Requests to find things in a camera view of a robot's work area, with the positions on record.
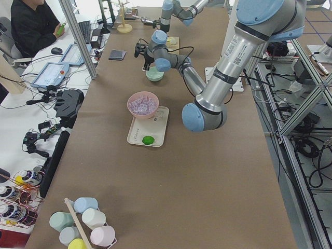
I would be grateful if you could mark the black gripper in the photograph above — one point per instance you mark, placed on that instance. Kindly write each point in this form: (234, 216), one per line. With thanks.
(148, 59)
(156, 23)

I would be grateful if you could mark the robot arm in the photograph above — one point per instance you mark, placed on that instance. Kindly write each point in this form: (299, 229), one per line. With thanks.
(174, 8)
(257, 22)

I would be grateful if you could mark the mint green bowl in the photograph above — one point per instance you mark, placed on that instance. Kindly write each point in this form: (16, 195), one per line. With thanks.
(153, 74)

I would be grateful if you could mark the metal ice scoop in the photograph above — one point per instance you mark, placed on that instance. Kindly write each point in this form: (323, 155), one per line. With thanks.
(145, 20)

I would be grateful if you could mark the clear ice cube pile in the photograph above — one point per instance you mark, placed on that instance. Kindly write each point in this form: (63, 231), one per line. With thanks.
(143, 105)

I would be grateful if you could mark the pink bowl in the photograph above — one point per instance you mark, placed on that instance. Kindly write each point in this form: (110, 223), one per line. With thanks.
(149, 94)

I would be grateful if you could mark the bamboo cutting board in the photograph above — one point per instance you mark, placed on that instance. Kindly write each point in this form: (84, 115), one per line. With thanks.
(173, 49)

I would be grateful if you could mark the wooden mug tree stand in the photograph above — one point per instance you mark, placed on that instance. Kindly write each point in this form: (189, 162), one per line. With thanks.
(121, 26)

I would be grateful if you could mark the grey folded cloth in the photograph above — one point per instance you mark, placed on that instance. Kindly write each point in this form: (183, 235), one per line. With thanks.
(117, 55)

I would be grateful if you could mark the cream rabbit tray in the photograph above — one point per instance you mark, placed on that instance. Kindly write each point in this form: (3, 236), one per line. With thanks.
(154, 127)

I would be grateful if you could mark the black keyboard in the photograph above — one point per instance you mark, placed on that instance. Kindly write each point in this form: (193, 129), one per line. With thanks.
(85, 30)

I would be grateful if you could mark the green lime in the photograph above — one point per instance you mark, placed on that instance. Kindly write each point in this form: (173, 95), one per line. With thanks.
(148, 140)

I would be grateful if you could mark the blue teach pendant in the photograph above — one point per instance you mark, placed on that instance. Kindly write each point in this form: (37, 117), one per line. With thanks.
(72, 56)
(52, 74)

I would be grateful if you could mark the black plastic stand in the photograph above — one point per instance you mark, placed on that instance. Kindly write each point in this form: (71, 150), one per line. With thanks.
(67, 106)

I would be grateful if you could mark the black computer mouse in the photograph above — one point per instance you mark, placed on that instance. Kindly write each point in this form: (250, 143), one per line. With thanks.
(56, 50)

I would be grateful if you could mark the person in black shirt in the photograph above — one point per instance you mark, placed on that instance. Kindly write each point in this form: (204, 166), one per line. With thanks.
(34, 26)

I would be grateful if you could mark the blue cup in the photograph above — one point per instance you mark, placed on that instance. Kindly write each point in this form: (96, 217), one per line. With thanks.
(83, 203)

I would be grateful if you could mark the wooden cup rack rod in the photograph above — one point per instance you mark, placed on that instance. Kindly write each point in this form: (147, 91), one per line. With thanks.
(68, 203)

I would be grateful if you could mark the white cup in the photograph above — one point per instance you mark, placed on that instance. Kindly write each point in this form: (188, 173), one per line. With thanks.
(93, 218)

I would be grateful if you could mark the pink cup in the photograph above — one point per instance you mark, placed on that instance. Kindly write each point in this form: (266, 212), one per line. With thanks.
(103, 236)

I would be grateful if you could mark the green cup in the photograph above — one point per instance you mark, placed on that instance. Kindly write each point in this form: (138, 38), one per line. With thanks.
(61, 220)

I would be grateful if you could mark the grey cup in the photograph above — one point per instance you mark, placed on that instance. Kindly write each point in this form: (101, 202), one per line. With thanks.
(68, 234)

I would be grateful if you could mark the yellow cup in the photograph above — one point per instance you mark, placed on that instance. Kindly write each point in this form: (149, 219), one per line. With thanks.
(77, 243)

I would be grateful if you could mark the copper wire bottle rack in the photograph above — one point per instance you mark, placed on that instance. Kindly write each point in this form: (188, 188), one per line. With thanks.
(20, 197)

